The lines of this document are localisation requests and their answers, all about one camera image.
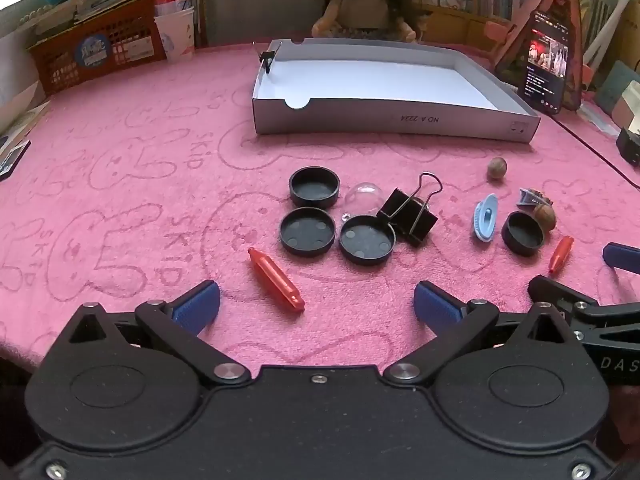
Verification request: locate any blue hair clip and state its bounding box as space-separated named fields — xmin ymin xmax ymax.
xmin=470 ymin=193 xmax=499 ymax=242

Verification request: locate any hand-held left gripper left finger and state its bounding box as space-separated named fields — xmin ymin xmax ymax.
xmin=64 ymin=280 xmax=252 ymax=387

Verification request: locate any black round cap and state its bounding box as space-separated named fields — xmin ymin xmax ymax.
xmin=289 ymin=166 xmax=342 ymax=208
xmin=338 ymin=214 xmax=397 ymax=264
xmin=501 ymin=210 xmax=546 ymax=257
xmin=279 ymin=206 xmax=336 ymax=257

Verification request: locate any black cable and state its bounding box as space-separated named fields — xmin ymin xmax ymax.
xmin=552 ymin=112 xmax=640 ymax=188

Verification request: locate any black flat device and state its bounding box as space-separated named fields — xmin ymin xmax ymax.
xmin=0 ymin=139 xmax=32 ymax=182

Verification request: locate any teal book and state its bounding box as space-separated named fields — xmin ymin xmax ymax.
xmin=595 ymin=60 xmax=640 ymax=116

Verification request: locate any red crayon-shaped cylinder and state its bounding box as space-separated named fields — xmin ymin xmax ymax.
xmin=247 ymin=247 xmax=306 ymax=312
xmin=548 ymin=235 xmax=575 ymax=275

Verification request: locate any white cardboard box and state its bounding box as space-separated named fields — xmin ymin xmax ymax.
xmin=251 ymin=38 xmax=542 ymax=144

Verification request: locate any black smartphone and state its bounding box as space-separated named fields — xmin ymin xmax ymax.
xmin=522 ymin=10 xmax=572 ymax=115

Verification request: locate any wooden desk organizer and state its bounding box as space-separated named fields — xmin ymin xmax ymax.
xmin=420 ymin=5 xmax=521 ymax=56

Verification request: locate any orange plastic basket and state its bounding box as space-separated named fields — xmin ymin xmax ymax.
xmin=27 ymin=0 xmax=168 ymax=96

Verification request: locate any grey hair clip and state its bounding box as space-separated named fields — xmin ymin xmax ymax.
xmin=516 ymin=187 xmax=555 ymax=208

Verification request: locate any white folding stand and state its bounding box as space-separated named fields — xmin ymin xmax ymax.
xmin=582 ymin=0 xmax=640 ymax=68

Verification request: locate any brown-haired doll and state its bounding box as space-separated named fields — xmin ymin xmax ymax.
xmin=311 ymin=0 xmax=417 ymax=43

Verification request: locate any black box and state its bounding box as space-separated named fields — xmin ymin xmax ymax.
xmin=615 ymin=127 xmax=640 ymax=166

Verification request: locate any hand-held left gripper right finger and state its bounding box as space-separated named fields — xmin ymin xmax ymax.
xmin=383 ymin=281 xmax=584 ymax=387

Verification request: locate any paper booklet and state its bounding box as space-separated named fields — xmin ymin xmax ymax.
xmin=0 ymin=100 xmax=51 ymax=151

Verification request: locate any brown walnut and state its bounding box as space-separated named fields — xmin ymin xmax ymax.
xmin=531 ymin=202 xmax=557 ymax=232

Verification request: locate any large black binder clip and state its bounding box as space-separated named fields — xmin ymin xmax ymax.
xmin=376 ymin=172 xmax=444 ymax=248

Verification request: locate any small black binder clip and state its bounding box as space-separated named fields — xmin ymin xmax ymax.
xmin=252 ymin=41 xmax=277 ymax=74

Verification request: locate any clear plastic dome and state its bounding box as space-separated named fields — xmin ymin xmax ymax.
xmin=341 ymin=181 xmax=385 ymax=222

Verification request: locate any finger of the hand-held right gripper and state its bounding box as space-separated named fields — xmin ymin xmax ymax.
xmin=528 ymin=275 xmax=640 ymax=342
xmin=602 ymin=242 xmax=640 ymax=277

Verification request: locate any white paper cup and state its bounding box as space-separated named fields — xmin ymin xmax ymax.
xmin=153 ymin=7 xmax=196 ymax=63

